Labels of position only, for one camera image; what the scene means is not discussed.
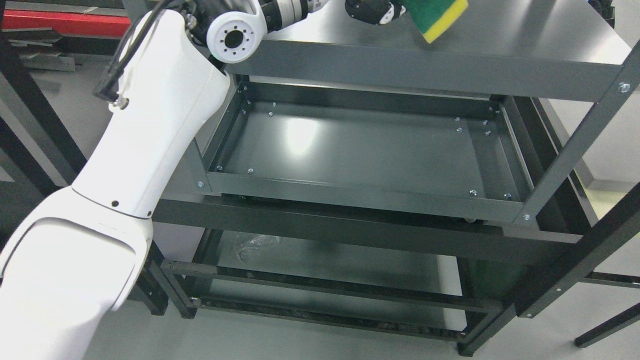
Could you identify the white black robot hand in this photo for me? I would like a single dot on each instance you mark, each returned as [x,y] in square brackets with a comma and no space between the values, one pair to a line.
[372,12]

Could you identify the green yellow sponge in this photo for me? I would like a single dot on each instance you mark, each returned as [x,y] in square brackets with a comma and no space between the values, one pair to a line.
[433,17]

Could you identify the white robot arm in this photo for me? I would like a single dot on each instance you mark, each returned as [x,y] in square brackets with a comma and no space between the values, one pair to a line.
[79,253]

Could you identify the grey metal shelf unit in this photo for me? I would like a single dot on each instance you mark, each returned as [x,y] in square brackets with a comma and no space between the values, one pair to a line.
[335,112]

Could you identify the red metal beam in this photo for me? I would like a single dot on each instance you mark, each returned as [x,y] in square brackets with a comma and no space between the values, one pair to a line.
[101,25]

